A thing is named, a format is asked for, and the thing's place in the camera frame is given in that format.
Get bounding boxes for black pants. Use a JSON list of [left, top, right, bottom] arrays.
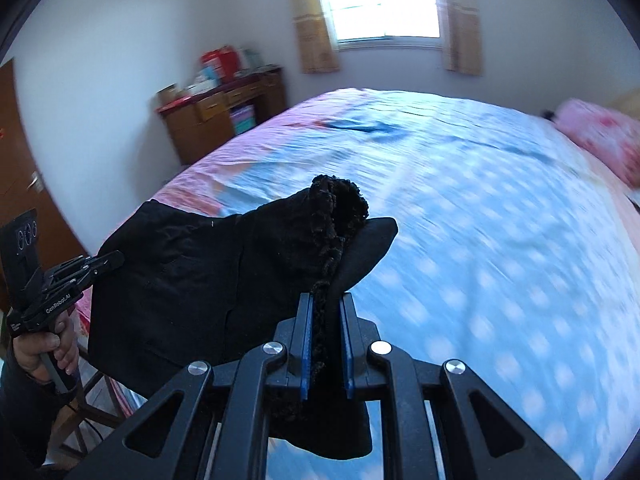
[[88, 176, 398, 460]]

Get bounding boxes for left hand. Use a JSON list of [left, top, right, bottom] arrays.
[[12, 311, 79, 384]]

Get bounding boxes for brown wooden door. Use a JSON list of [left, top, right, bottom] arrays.
[[0, 60, 86, 269]]

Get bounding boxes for wooden dresser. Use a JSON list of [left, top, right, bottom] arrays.
[[157, 65, 288, 165]]

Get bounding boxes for blue patterned bed sheet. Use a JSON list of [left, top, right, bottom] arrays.
[[74, 86, 640, 480]]

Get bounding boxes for cardboard box on dresser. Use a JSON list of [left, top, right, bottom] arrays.
[[156, 84, 181, 106]]

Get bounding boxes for red bag on dresser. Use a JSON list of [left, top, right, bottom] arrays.
[[201, 46, 241, 84]]

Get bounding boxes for far left beige curtain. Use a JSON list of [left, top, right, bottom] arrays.
[[291, 0, 341, 74]]

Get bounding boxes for beige curtain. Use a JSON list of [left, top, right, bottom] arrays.
[[436, 0, 484, 77], [291, 0, 341, 74]]

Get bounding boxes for pink folded quilt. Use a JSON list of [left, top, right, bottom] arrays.
[[552, 99, 639, 188]]

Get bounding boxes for cream wooden headboard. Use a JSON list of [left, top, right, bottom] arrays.
[[608, 88, 640, 120]]

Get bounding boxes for far window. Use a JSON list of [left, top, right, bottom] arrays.
[[322, 0, 440, 47]]

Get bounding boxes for far right beige curtain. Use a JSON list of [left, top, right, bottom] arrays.
[[436, 0, 484, 77]]

